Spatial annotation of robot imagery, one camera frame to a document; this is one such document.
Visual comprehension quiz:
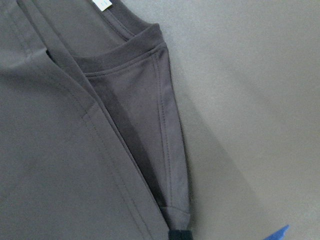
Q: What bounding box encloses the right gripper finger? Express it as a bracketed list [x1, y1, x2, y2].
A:
[168, 230, 193, 240]

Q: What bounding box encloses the dark brown t-shirt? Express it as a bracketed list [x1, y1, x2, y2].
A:
[0, 0, 190, 240]

